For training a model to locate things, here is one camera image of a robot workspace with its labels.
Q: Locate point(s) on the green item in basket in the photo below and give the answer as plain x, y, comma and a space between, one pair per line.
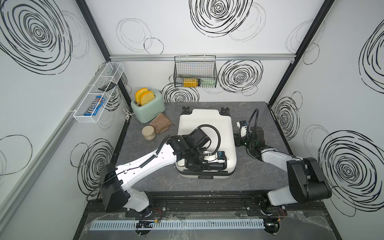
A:
208, 82

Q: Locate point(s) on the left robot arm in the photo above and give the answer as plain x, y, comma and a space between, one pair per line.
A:
116, 183

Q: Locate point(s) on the white slotted cable duct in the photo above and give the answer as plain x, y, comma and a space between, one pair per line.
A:
215, 224

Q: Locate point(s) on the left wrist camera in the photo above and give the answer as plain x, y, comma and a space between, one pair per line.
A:
219, 157

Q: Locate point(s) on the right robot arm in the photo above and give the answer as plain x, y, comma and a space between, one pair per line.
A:
307, 181

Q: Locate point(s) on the white hard-shell suitcase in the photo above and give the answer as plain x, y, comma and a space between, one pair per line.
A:
207, 123

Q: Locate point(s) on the yellow item in basket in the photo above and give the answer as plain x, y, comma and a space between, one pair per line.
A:
191, 82

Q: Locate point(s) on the yellow toast slice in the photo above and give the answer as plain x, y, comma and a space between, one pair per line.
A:
139, 93
147, 97

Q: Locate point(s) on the white wire shelf basket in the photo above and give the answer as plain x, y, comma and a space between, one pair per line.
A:
107, 73

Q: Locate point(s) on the yellow toast slice back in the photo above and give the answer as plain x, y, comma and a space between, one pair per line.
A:
139, 93

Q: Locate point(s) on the beige round jar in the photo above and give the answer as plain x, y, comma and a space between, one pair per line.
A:
149, 133

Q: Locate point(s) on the black wire basket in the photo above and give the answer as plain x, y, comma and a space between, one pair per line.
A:
194, 66

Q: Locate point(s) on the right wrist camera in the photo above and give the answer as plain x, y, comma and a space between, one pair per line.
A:
243, 128

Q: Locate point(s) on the mint green toaster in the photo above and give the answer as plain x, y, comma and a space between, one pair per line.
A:
150, 110

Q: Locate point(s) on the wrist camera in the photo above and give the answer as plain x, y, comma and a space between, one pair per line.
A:
219, 157
243, 128

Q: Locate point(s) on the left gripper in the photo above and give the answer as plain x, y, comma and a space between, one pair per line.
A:
192, 163

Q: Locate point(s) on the blue candy packet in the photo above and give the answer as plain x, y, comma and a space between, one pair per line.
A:
95, 106

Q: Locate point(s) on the black remote in shelf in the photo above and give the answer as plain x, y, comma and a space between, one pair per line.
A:
108, 87

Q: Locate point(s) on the yellow toast slice front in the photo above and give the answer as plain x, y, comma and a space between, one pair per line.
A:
147, 97

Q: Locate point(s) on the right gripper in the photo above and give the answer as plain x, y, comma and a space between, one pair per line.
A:
238, 139

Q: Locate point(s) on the brown striped cloth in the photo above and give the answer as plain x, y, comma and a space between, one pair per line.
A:
161, 123

